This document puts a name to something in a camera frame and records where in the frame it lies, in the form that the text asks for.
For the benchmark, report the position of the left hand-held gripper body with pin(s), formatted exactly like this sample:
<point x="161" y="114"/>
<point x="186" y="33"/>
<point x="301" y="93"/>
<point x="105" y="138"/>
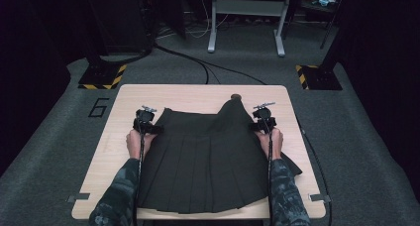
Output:
<point x="143" y="120"/>

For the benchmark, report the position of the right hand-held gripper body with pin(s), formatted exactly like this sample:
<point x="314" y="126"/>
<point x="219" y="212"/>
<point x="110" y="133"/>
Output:
<point x="265" y="123"/>

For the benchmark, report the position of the black pleated skirt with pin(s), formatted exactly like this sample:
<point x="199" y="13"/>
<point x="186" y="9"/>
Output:
<point x="204" y="163"/>

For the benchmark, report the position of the person's right hand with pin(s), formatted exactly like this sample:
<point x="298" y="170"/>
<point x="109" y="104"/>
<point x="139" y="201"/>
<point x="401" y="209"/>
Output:
<point x="276" y="145"/>

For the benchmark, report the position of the person's left hand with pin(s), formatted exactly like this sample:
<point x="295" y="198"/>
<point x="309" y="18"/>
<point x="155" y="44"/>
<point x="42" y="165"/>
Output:
<point x="134" y="145"/>

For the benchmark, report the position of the dark round table grommet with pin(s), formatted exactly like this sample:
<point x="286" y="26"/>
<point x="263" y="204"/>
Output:
<point x="235" y="96"/>

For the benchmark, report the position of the black tape numeral on floor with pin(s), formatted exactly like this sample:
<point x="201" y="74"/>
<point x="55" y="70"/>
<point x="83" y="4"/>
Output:
<point x="99" y="102"/>

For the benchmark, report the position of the stand base with hazard tape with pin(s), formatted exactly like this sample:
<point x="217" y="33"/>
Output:
<point x="99" y="77"/>
<point x="322" y="79"/>

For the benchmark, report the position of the grey tape strip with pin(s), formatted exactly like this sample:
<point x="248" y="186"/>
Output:
<point x="78" y="197"/>
<point x="319" y="197"/>

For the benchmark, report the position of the black cabinet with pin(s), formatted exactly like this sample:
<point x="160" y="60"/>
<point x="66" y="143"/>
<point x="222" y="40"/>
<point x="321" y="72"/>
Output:
<point x="122" y="21"/>

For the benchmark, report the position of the dark shelf rack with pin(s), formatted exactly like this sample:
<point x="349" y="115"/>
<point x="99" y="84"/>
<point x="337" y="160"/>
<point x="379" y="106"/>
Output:
<point x="327" y="18"/>

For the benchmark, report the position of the white metal desk frame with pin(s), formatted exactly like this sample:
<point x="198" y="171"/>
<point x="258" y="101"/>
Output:
<point x="247" y="7"/>

